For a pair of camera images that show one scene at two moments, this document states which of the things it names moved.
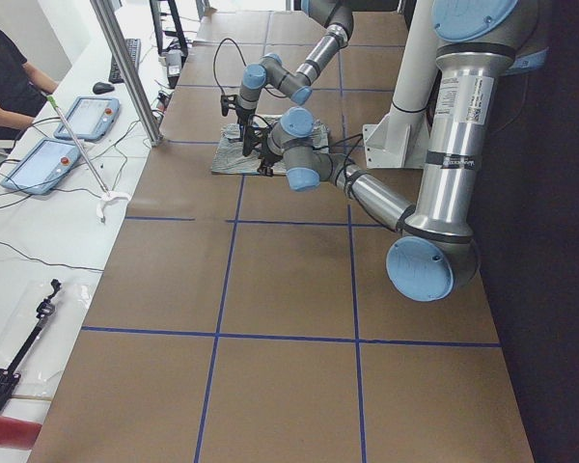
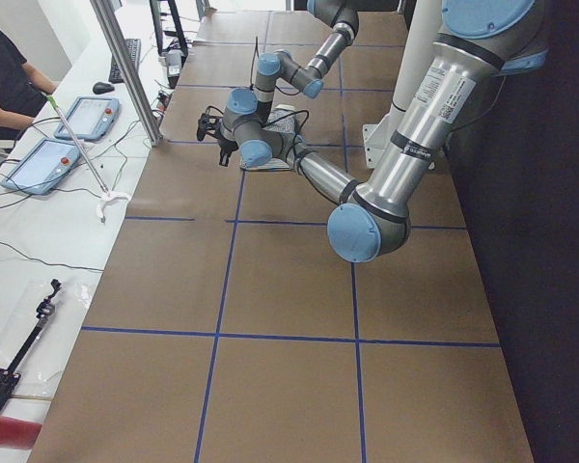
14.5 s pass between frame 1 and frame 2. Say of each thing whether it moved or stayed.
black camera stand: stayed
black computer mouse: stayed
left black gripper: moved
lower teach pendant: stayed
